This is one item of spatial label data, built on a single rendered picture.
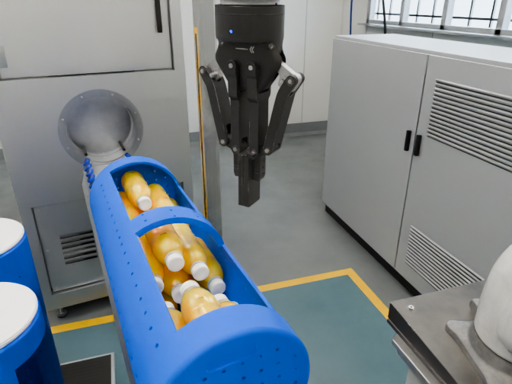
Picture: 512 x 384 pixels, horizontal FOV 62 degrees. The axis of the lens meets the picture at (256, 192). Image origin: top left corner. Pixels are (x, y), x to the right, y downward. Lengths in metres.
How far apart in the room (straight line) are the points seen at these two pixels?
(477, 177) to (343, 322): 1.07
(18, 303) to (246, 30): 0.90
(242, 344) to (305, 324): 1.87
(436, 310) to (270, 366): 0.46
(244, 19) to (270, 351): 0.50
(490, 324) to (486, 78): 1.46
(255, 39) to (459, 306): 0.82
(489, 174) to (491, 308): 1.36
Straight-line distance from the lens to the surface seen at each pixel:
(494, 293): 0.88
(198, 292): 0.82
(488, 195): 2.22
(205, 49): 1.57
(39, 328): 1.15
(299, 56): 5.73
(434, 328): 1.02
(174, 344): 0.70
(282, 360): 0.75
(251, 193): 0.54
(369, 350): 2.47
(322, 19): 5.82
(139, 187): 1.28
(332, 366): 2.35
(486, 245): 2.28
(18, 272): 1.48
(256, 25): 0.46
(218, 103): 0.52
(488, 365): 0.96
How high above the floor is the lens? 1.69
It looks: 24 degrees down
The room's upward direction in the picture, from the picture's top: straight up
